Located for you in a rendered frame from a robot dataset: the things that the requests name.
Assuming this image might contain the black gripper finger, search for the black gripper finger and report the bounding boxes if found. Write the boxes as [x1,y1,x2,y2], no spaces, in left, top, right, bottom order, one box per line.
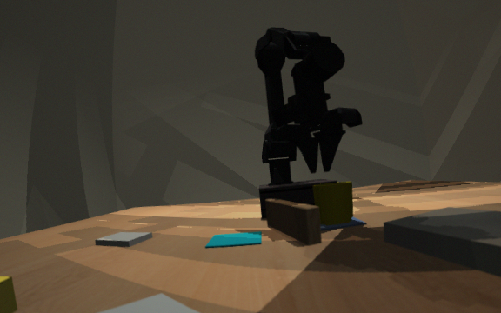
[313,130,346,172]
[289,137,318,174]

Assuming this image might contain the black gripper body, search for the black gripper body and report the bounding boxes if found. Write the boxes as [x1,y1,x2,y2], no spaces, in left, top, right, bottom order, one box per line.
[276,86,362,141]

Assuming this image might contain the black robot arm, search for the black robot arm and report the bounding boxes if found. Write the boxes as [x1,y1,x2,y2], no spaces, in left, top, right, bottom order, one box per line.
[255,28,345,186]

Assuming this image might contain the dark olive cylinder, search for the dark olive cylinder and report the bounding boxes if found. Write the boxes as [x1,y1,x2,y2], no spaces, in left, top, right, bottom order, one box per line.
[312,182,353,225]

